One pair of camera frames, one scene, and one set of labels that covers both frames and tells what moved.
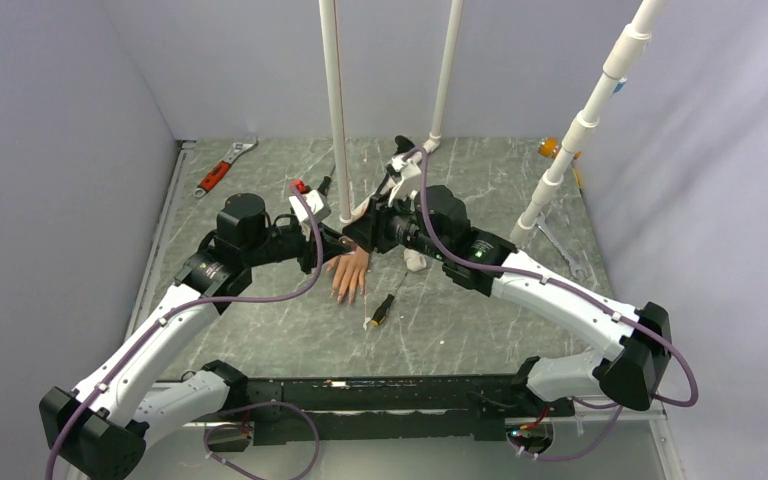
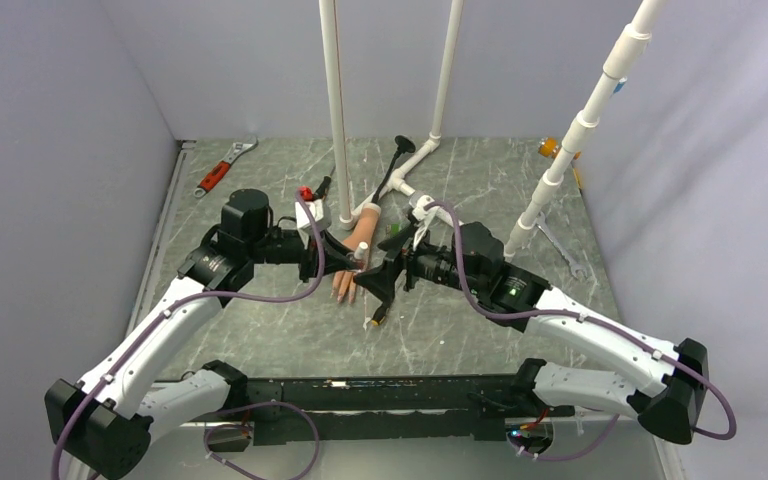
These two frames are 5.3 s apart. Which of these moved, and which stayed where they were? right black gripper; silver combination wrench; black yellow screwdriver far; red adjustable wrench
Moved: right black gripper
Stayed: silver combination wrench; black yellow screwdriver far; red adjustable wrench
